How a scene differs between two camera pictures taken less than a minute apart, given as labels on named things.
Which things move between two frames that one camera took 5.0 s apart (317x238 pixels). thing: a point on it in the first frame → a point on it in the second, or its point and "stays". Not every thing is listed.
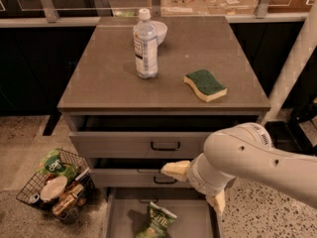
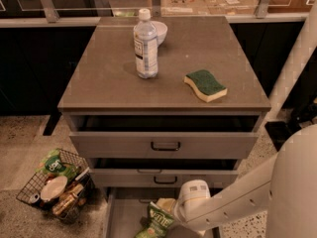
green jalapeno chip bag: [158, 222] stays
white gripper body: [195, 177] → [182, 204]
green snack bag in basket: [52, 167] stays
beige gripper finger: [177, 170] → [166, 203]
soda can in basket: [34, 198] stays
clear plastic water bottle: [146, 46] stays
